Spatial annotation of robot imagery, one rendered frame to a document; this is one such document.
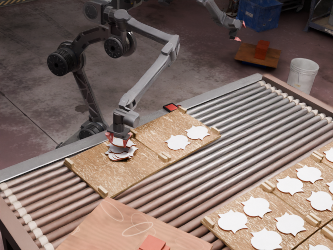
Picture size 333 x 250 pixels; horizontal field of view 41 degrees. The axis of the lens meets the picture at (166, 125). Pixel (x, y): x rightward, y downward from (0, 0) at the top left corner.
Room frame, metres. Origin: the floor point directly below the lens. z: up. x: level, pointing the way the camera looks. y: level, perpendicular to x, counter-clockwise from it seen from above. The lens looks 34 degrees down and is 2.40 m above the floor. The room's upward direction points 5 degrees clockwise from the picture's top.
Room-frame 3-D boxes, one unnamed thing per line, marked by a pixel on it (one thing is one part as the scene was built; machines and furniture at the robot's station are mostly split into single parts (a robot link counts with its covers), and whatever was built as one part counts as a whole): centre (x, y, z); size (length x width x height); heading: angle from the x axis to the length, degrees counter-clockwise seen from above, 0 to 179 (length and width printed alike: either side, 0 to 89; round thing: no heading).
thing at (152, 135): (2.06, -0.05, 0.93); 0.41 x 0.35 x 0.02; 137
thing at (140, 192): (1.88, -0.22, 0.90); 1.95 x 0.05 x 0.05; 133
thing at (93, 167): (1.76, 0.23, 0.93); 0.41 x 0.35 x 0.02; 138
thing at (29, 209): (2.02, -0.08, 0.90); 1.95 x 0.05 x 0.05; 133
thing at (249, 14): (6.33, -1.17, 0.19); 0.50 x 0.41 x 0.37; 39
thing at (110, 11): (2.45, 0.38, 1.45); 0.09 x 0.08 x 0.12; 156
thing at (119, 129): (1.78, 0.23, 1.14); 0.10 x 0.07 x 0.07; 72
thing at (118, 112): (1.78, 0.23, 1.21); 0.07 x 0.06 x 0.07; 65
